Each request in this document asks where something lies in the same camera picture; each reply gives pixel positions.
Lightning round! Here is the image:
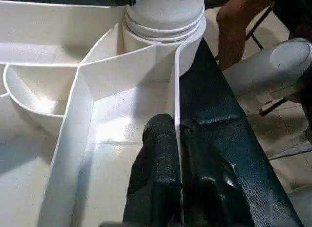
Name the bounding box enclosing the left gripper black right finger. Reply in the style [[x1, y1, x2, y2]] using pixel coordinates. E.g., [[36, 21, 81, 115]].
[[179, 118, 256, 227]]

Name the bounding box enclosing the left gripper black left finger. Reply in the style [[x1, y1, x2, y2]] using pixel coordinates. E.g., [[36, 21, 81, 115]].
[[122, 113, 183, 227]]

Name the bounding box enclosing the white plastic table leg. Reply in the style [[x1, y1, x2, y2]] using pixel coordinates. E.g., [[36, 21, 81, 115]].
[[123, 0, 206, 44]]

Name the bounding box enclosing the black stand leg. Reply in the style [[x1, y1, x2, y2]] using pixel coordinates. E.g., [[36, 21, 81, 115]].
[[244, 0, 278, 51], [258, 97, 287, 117]]

